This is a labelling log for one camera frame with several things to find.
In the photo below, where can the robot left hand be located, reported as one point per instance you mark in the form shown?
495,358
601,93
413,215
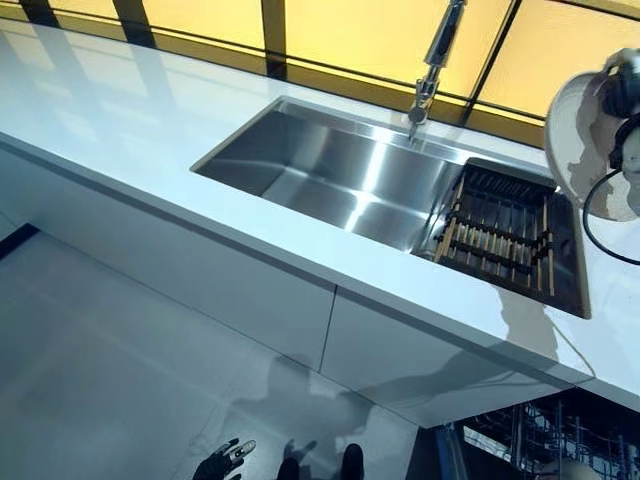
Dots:
220,462

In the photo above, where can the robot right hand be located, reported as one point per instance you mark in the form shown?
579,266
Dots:
625,95

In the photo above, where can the built-in dishwasher with open door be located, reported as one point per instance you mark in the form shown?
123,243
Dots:
440,450

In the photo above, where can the black dish drying rack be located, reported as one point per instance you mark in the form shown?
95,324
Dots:
500,220

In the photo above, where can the chrome pull-down kitchen faucet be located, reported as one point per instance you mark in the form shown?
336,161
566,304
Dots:
435,60

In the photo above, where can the white glossy cabinet door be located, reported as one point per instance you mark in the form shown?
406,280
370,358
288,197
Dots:
175,260
400,360

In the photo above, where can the stainless steel sink basin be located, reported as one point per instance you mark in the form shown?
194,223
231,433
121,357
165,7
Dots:
325,170

